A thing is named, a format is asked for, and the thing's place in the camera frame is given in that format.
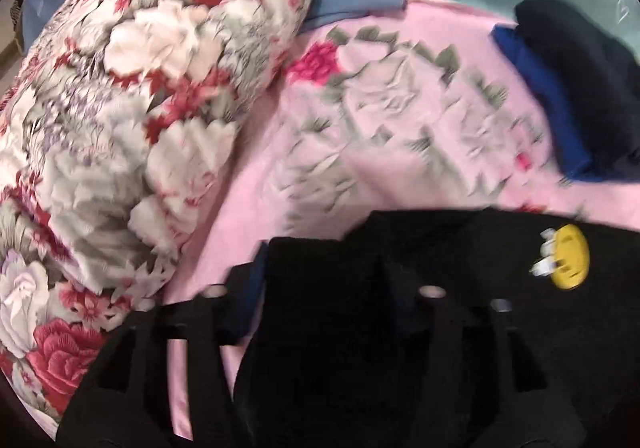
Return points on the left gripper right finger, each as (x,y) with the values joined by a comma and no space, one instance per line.
(471,380)

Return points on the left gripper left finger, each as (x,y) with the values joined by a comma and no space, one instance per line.
(123,400)

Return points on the black pants with smiley patch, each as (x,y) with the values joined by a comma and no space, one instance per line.
(324,367)

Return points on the pink floral bed sheet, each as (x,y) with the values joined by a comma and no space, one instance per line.
(412,112)

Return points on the folded blue garment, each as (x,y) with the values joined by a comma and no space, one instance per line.
(569,150)

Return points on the floral red white bolster pillow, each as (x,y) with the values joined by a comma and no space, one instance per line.
(115,137)

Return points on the folded dark navy garment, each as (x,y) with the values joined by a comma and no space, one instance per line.
(600,76)

